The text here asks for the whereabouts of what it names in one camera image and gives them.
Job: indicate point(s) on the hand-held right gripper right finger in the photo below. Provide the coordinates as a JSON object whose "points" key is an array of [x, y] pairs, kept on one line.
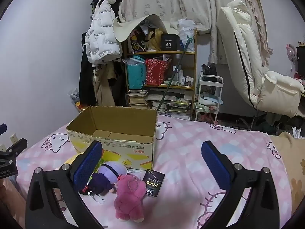
{"points": [[214, 164]]}

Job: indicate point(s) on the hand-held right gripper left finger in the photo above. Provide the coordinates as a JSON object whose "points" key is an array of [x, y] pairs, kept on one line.
{"points": [[88, 164]]}

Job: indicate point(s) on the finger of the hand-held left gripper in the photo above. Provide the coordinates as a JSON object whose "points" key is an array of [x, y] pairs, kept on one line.
{"points": [[2, 128], [17, 145]]}

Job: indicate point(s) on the green tissue packet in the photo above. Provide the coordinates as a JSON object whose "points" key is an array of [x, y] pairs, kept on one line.
{"points": [[94, 170]]}

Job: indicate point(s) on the yellow plush toy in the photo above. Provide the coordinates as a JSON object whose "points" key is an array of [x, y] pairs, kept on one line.
{"points": [[71, 158]]}

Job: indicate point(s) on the purple plush doll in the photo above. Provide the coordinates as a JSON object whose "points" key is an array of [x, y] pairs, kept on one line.
{"points": [[112, 170]]}

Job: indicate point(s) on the cardboard box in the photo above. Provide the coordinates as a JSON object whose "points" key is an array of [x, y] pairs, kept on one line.
{"points": [[133, 150]]}

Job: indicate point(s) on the pink bear plush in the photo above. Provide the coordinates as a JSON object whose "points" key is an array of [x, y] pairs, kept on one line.
{"points": [[128, 195]]}

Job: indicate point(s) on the black tissue packet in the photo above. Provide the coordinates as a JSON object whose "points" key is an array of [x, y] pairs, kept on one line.
{"points": [[153, 183]]}

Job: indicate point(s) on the pink cat-print bed sheet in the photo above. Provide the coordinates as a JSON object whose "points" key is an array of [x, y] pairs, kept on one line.
{"points": [[185, 152]]}

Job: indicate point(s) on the clear plastic bag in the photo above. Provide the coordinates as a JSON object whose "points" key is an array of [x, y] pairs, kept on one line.
{"points": [[73, 96]]}

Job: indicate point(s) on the beige coat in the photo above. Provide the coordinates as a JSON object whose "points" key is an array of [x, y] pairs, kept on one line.
{"points": [[102, 93]]}

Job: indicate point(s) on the beige blanket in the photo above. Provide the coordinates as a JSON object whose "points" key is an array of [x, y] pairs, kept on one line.
{"points": [[293, 162]]}

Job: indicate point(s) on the stack of books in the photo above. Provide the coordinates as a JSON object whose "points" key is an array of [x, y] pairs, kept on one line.
{"points": [[138, 100]]}

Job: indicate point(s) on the black coat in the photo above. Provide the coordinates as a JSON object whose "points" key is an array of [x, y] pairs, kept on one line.
{"points": [[85, 81]]}

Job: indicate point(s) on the white trolley cart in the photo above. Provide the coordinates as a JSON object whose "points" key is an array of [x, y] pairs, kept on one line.
{"points": [[211, 77]]}

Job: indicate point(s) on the row of toiletry bottles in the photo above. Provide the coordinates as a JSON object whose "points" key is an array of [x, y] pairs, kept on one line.
{"points": [[184, 78]]}

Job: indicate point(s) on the black bag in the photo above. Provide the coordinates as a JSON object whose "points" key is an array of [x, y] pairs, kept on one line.
{"points": [[209, 69]]}

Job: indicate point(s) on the teal bag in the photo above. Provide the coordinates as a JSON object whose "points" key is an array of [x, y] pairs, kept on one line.
{"points": [[135, 74]]}

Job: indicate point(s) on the green pole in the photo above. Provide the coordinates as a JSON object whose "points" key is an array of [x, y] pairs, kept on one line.
{"points": [[179, 62]]}

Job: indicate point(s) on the red bag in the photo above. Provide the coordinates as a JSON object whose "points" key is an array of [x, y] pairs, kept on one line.
{"points": [[156, 72]]}

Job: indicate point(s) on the wooden shelf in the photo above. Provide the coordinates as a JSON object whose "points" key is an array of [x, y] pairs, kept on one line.
{"points": [[166, 52]]}

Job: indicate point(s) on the cream folded mattress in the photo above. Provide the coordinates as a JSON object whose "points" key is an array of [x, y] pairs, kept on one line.
{"points": [[240, 40]]}

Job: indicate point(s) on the black box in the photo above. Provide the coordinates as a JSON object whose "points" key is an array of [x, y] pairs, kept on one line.
{"points": [[169, 42]]}

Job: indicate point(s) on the white puffer jacket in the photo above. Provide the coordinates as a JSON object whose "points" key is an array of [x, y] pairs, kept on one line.
{"points": [[102, 33]]}

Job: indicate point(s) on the colourful printed bag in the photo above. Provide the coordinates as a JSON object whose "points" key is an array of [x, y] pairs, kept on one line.
{"points": [[140, 40]]}

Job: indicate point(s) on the white plastic bag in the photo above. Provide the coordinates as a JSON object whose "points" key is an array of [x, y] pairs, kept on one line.
{"points": [[187, 32]]}

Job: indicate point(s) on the pink fan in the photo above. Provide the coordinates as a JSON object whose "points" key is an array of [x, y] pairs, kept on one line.
{"points": [[292, 52]]}

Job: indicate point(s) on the wall socket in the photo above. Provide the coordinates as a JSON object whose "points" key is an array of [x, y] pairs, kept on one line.
{"points": [[13, 138], [2, 147]]}

